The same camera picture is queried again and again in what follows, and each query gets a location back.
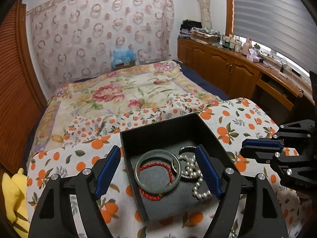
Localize yellow plush toy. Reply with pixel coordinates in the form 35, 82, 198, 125
1, 168, 30, 237

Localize black square jewelry box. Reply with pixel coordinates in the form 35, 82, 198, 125
119, 112, 240, 223

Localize stack of folded clothes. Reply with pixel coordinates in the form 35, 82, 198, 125
178, 19, 220, 44

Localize pink figurine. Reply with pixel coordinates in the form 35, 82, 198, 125
242, 38, 252, 56

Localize white pearl necklace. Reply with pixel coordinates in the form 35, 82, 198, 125
177, 154, 212, 201

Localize green jade bangle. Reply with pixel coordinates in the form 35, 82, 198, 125
132, 149, 181, 196

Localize dark blue bed sheet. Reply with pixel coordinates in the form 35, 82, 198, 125
174, 60, 229, 101

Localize floral bed quilt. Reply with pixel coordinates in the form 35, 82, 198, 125
30, 60, 222, 157

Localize brown louvered wardrobe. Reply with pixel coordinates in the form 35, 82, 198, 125
1, 0, 46, 174

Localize bottles on sideboard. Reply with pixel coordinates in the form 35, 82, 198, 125
220, 36, 242, 53

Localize wooden sideboard cabinet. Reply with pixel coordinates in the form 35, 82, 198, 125
177, 38, 315, 125

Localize orange print white cloth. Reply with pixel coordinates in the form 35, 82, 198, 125
26, 92, 313, 238

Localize grey window blind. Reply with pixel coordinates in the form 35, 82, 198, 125
233, 0, 316, 71

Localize pink circle pattern curtain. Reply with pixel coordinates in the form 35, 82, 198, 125
28, 0, 174, 91

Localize pink tissue box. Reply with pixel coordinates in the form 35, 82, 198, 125
247, 49, 260, 63

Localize blue plush toy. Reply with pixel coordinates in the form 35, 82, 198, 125
111, 49, 136, 68

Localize beige side curtain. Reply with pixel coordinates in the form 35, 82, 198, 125
198, 0, 212, 29

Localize red braided cord bracelet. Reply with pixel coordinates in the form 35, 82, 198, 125
137, 162, 175, 202

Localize small cardboard box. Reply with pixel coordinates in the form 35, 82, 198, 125
115, 61, 135, 70

